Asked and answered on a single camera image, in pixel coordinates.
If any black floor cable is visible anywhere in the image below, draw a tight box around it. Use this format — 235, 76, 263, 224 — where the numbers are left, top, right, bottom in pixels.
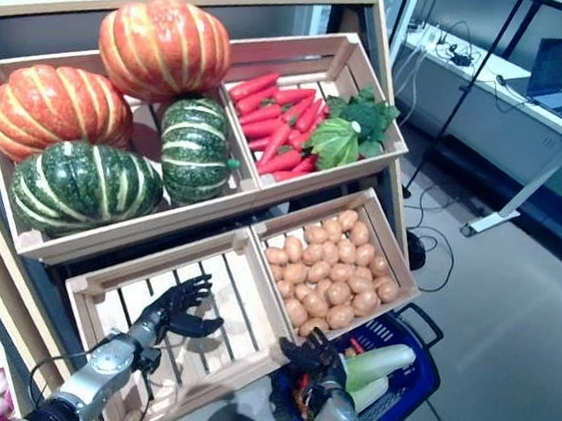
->
393, 180, 465, 295

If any black metal shelf rack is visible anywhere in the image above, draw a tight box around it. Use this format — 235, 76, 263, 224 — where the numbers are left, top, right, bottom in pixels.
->
400, 0, 562, 215

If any large wooden crate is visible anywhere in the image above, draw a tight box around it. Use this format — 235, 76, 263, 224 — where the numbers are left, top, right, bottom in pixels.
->
0, 37, 275, 287

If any black round stand base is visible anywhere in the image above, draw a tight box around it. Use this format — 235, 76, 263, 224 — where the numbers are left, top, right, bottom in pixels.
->
401, 230, 431, 273

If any dark green leaf bunch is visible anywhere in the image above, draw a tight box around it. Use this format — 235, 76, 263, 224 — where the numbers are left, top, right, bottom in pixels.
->
320, 80, 404, 161

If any blue plastic shopping basket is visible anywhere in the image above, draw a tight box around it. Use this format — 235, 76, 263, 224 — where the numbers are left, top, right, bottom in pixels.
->
266, 289, 449, 421

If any light green cabbage head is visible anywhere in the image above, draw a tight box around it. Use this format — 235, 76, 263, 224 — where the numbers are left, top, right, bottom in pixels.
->
300, 114, 365, 175

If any open grey laptop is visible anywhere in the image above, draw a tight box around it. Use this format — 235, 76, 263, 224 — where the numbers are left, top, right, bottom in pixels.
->
501, 31, 562, 124

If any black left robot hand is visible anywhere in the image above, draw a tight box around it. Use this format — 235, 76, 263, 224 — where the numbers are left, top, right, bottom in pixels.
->
134, 265, 231, 355

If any white desk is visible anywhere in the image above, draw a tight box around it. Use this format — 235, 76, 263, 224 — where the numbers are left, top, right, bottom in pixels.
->
379, 24, 562, 249

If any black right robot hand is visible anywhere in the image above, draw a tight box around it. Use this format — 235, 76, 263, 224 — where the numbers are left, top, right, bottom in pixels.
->
275, 323, 354, 394

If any white power strip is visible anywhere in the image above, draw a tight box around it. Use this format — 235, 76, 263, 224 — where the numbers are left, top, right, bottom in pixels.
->
418, 24, 441, 46

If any green striped pumpkin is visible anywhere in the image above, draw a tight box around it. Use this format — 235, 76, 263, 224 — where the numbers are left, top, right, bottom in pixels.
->
153, 92, 248, 212
4, 133, 169, 247

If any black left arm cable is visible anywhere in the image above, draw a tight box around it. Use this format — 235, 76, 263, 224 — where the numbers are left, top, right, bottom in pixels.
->
26, 338, 163, 413

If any brown potato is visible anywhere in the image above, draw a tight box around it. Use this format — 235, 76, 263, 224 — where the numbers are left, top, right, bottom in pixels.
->
281, 296, 311, 329
303, 223, 330, 247
324, 280, 355, 308
349, 287, 381, 319
336, 209, 360, 234
375, 279, 402, 306
324, 303, 356, 333
297, 315, 331, 340
368, 253, 393, 280
263, 246, 291, 269
348, 221, 373, 248
275, 278, 301, 302
320, 217, 344, 244
282, 235, 306, 265
299, 290, 332, 320

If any orange striped pumpkin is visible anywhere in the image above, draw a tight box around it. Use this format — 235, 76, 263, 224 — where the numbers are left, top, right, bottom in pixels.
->
0, 58, 140, 175
91, 0, 238, 111

